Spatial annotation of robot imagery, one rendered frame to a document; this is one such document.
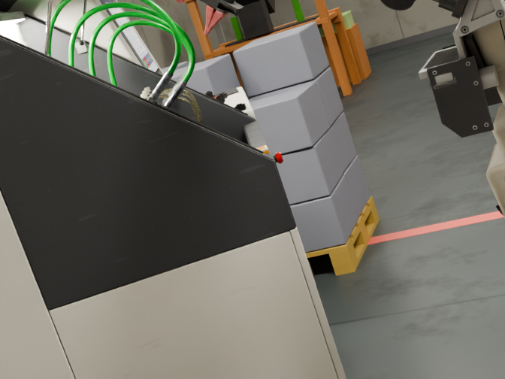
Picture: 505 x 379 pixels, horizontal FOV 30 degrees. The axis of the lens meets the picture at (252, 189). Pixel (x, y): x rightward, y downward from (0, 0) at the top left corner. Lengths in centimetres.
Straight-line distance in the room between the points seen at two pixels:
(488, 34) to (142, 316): 96
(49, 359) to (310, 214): 213
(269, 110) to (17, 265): 209
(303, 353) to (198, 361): 24
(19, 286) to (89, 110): 42
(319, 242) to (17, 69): 234
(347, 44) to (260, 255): 753
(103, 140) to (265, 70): 239
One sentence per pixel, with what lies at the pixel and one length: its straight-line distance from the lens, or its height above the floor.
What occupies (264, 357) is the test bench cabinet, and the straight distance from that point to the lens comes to 217.
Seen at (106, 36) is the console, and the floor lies 131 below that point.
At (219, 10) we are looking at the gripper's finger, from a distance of 231.
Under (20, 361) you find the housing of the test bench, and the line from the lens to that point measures 220.
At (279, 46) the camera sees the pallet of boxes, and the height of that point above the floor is 100.
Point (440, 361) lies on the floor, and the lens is 314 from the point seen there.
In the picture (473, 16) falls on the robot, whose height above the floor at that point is 113.
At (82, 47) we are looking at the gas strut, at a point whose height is 130.
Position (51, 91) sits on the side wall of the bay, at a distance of 204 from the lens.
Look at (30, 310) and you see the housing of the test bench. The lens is 215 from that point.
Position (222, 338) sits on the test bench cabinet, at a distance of 215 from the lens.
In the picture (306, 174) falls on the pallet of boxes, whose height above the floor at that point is 47.
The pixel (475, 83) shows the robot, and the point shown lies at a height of 99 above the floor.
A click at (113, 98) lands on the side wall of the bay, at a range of 203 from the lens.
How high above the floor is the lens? 134
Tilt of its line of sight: 12 degrees down
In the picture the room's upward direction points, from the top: 19 degrees counter-clockwise
